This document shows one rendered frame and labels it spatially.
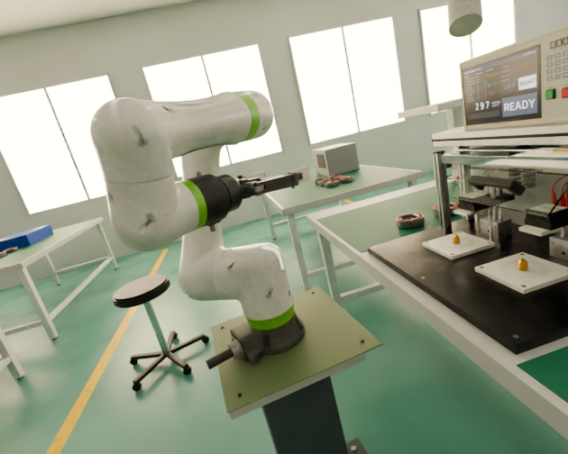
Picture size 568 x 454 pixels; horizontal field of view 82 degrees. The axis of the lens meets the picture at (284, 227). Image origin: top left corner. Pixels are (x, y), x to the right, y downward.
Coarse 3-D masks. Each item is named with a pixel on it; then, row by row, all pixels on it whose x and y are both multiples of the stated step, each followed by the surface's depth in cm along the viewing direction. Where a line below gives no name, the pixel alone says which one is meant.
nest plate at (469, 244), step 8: (456, 232) 112; (464, 232) 111; (432, 240) 111; (440, 240) 110; (448, 240) 108; (464, 240) 106; (472, 240) 104; (480, 240) 103; (432, 248) 106; (440, 248) 104; (448, 248) 103; (456, 248) 101; (464, 248) 100; (472, 248) 99; (480, 248) 98; (488, 248) 99; (448, 256) 98; (456, 256) 97
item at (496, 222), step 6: (486, 216) 109; (492, 216) 108; (498, 216) 107; (480, 222) 109; (486, 222) 106; (492, 222) 104; (498, 222) 102; (504, 222) 102; (510, 222) 103; (486, 228) 107; (492, 228) 104; (498, 228) 102; (504, 228) 103; (510, 228) 103; (486, 234) 108; (492, 234) 105; (498, 234) 103; (504, 234) 103; (510, 234) 104
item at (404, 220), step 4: (400, 216) 141; (404, 216) 142; (408, 216) 142; (412, 216) 141; (416, 216) 139; (420, 216) 135; (396, 220) 140; (400, 220) 137; (404, 220) 136; (408, 220) 134; (412, 220) 134; (416, 220) 134; (420, 220) 134; (424, 220) 136; (400, 224) 137; (404, 224) 135; (408, 224) 134; (412, 224) 134; (416, 224) 134; (420, 224) 134; (404, 228) 137
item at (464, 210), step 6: (462, 204) 104; (468, 204) 101; (474, 204) 99; (480, 204) 100; (486, 204) 100; (456, 210) 105; (462, 210) 104; (468, 210) 102; (474, 210) 99; (480, 210) 100; (492, 210) 105
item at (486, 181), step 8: (472, 176) 69; (480, 176) 67; (472, 184) 69; (480, 184) 66; (488, 184) 64; (496, 184) 62; (504, 184) 61; (512, 184) 59; (520, 184) 60; (512, 192) 61; (520, 192) 60
